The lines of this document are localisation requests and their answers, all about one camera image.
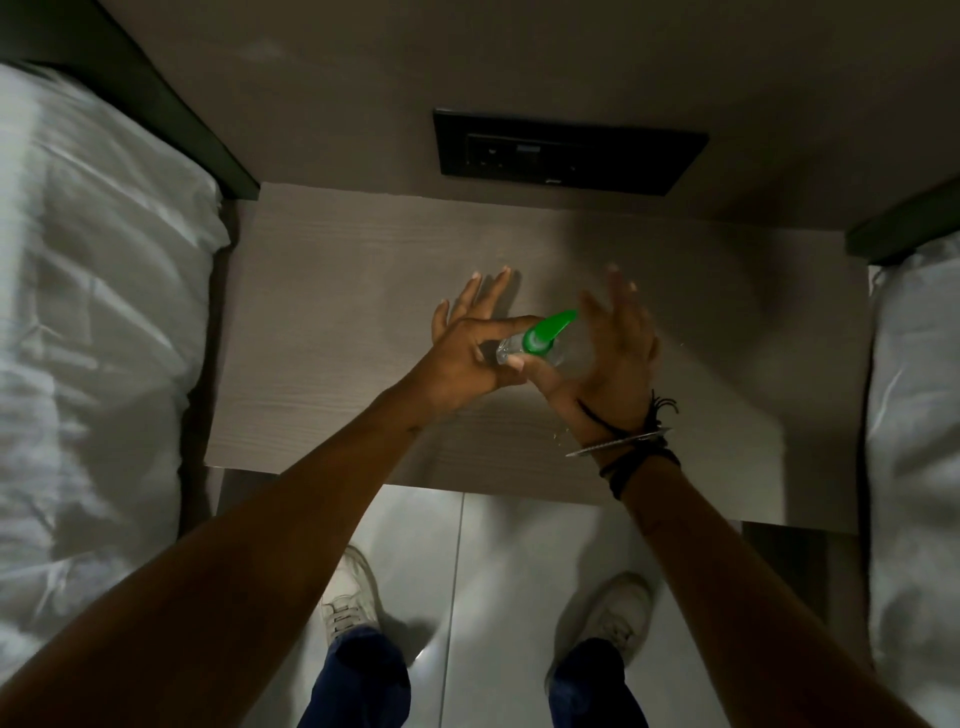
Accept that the person's left hand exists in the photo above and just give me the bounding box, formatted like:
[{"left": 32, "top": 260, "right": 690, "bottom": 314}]
[{"left": 414, "top": 265, "right": 543, "bottom": 415}]

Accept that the person's right hand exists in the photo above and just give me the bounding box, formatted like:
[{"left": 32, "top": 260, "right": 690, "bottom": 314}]
[{"left": 523, "top": 262, "right": 663, "bottom": 445}]

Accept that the clear bottle with green cap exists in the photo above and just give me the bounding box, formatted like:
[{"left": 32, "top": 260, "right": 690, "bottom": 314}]
[{"left": 495, "top": 309, "right": 579, "bottom": 370}]

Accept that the person's right forearm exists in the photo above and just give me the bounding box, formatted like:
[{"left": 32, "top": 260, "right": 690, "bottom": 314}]
[{"left": 618, "top": 457, "right": 935, "bottom": 728}]

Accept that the person's left forearm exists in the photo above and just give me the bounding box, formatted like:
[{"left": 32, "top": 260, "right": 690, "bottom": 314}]
[{"left": 0, "top": 378, "right": 444, "bottom": 728}]

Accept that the silver metal bangle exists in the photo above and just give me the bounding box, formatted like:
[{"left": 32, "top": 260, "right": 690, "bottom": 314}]
[{"left": 564, "top": 426, "right": 672, "bottom": 459}]

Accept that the person's right white shoe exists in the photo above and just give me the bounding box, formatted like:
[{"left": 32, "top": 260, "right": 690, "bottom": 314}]
[{"left": 576, "top": 573, "right": 655, "bottom": 665}]

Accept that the person's white shoe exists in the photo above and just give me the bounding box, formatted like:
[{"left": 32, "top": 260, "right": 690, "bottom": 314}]
[
  {"left": 320, "top": 545, "right": 384, "bottom": 648},
  {"left": 576, "top": 573, "right": 655, "bottom": 665}
]

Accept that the person's left white shoe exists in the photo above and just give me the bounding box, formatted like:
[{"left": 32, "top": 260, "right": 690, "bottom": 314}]
[{"left": 320, "top": 545, "right": 384, "bottom": 648}]

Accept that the person's right blue trouser leg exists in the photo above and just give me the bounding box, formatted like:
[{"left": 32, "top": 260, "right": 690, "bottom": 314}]
[{"left": 546, "top": 637, "right": 651, "bottom": 728}]

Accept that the person's blue trouser leg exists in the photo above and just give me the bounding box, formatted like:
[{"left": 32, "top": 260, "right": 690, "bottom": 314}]
[
  {"left": 546, "top": 637, "right": 651, "bottom": 728},
  {"left": 297, "top": 625, "right": 413, "bottom": 728}
]

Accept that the white bed with bedding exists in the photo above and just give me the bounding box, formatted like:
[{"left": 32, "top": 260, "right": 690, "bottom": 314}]
[
  {"left": 0, "top": 60, "right": 233, "bottom": 665},
  {"left": 866, "top": 231, "right": 960, "bottom": 728}
]

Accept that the person's left blue trouser leg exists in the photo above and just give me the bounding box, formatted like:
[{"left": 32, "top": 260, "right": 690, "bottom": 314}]
[{"left": 297, "top": 625, "right": 413, "bottom": 728}]

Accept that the dark headboard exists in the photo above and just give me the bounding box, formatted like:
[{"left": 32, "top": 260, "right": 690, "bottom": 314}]
[
  {"left": 0, "top": 0, "right": 262, "bottom": 202},
  {"left": 845, "top": 174, "right": 960, "bottom": 266}
]

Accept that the black thread bracelet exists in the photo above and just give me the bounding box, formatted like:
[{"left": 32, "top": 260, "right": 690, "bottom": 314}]
[{"left": 576, "top": 390, "right": 680, "bottom": 451}]

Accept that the black cord wristband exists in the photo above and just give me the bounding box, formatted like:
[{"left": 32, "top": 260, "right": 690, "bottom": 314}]
[{"left": 598, "top": 445, "right": 683, "bottom": 502}]

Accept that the black wall socket panel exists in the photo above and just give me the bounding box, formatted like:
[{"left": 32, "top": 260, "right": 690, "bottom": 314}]
[{"left": 432, "top": 108, "right": 711, "bottom": 198}]

